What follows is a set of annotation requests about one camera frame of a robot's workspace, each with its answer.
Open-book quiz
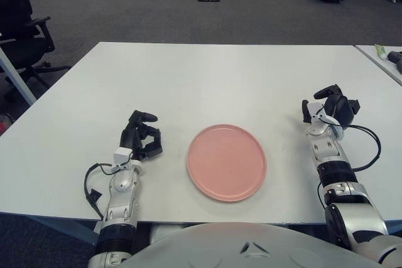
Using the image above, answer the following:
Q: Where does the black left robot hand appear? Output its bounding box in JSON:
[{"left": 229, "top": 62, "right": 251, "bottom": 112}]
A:
[{"left": 120, "top": 110, "right": 163, "bottom": 161}]

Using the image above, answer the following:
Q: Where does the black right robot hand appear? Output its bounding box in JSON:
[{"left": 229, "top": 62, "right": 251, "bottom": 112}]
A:
[{"left": 301, "top": 84, "right": 361, "bottom": 129}]

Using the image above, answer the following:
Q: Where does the pink round plate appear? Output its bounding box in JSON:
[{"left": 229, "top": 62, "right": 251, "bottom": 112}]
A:
[{"left": 187, "top": 124, "right": 268, "bottom": 203}]

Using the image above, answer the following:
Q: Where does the green white tube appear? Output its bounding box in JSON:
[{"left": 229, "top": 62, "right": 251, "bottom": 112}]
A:
[{"left": 374, "top": 44, "right": 388, "bottom": 60}]

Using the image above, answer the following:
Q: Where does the red floor item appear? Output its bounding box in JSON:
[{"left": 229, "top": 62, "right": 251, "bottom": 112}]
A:
[{"left": 0, "top": 114, "right": 14, "bottom": 137}]

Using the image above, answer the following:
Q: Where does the blue-grey desk leg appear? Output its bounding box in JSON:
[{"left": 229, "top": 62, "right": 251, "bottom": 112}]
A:
[{"left": 0, "top": 41, "right": 38, "bottom": 107}]

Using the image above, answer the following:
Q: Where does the black office chair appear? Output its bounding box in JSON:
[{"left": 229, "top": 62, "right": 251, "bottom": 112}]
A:
[{"left": 0, "top": 0, "right": 72, "bottom": 102}]

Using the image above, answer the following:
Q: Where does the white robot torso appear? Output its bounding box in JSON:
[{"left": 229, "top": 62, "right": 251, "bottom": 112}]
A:
[{"left": 117, "top": 221, "right": 387, "bottom": 268}]

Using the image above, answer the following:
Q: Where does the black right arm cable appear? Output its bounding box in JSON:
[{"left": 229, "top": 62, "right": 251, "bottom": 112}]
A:
[{"left": 326, "top": 116, "right": 383, "bottom": 173}]

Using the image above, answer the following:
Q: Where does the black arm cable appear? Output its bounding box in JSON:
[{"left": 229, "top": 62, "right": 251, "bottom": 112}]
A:
[
  {"left": 83, "top": 163, "right": 122, "bottom": 220},
  {"left": 326, "top": 116, "right": 383, "bottom": 173}
]

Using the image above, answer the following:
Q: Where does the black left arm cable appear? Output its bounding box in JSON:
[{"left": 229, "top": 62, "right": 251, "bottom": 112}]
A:
[{"left": 83, "top": 163, "right": 122, "bottom": 220}]

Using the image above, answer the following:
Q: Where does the blue-grey table frame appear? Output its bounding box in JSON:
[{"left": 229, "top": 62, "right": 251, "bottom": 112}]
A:
[{"left": 0, "top": 213, "right": 101, "bottom": 247}]

